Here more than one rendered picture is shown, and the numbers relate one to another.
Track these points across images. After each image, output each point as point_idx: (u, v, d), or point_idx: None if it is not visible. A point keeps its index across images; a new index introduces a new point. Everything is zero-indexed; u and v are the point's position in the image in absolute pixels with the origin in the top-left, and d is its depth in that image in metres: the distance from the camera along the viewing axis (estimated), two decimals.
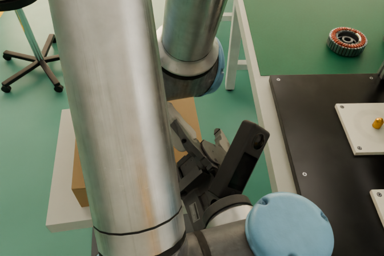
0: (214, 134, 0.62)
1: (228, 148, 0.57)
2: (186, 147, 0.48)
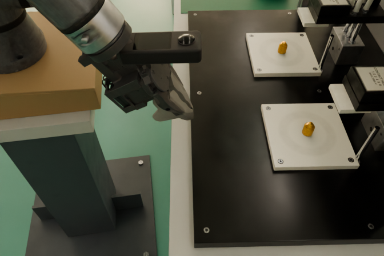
0: None
1: (176, 102, 0.53)
2: None
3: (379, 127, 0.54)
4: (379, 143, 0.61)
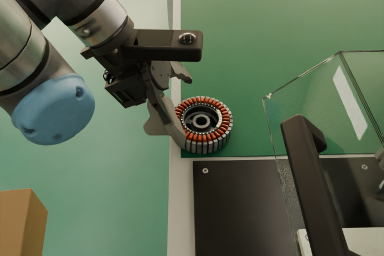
0: (177, 135, 0.54)
1: (168, 107, 0.51)
2: None
3: None
4: None
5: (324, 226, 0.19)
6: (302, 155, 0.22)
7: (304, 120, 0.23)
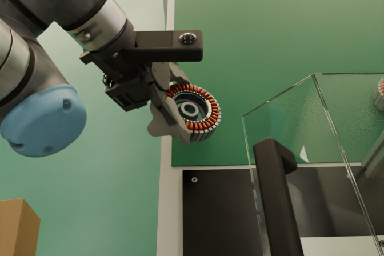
0: None
1: (172, 108, 0.51)
2: None
3: None
4: None
5: (286, 247, 0.20)
6: (270, 178, 0.23)
7: (274, 144, 0.25)
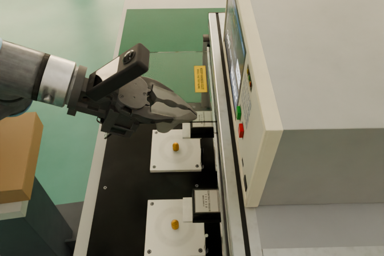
0: (184, 114, 0.59)
1: (161, 111, 0.55)
2: (150, 83, 0.60)
3: (207, 235, 0.76)
4: None
5: None
6: None
7: None
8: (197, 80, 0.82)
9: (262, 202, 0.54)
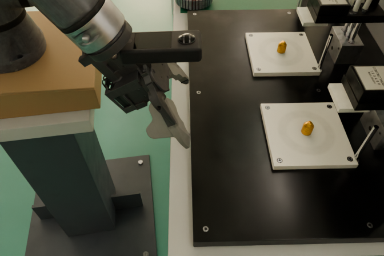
0: None
1: (171, 109, 0.51)
2: None
3: (378, 126, 0.54)
4: (378, 142, 0.61)
5: None
6: None
7: None
8: None
9: None
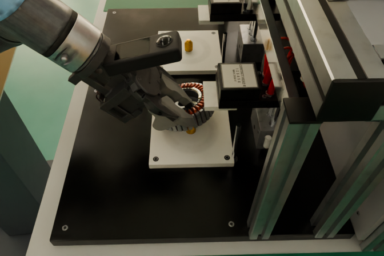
0: None
1: (169, 107, 0.53)
2: None
3: (240, 124, 0.53)
4: (258, 140, 0.61)
5: None
6: None
7: None
8: None
9: None
